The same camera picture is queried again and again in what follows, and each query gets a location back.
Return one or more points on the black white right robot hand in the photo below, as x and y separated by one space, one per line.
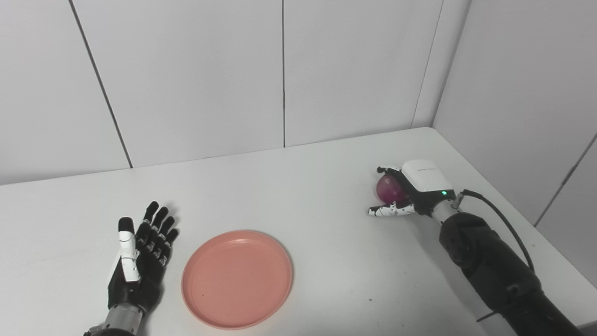
426 182

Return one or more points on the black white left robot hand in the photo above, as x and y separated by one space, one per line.
140 266

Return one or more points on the purple onion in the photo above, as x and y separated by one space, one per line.
389 190

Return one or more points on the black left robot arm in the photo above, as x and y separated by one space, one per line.
116 322

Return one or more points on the pink round plate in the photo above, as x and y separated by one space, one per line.
237 279

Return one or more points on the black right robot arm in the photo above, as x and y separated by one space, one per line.
494 266

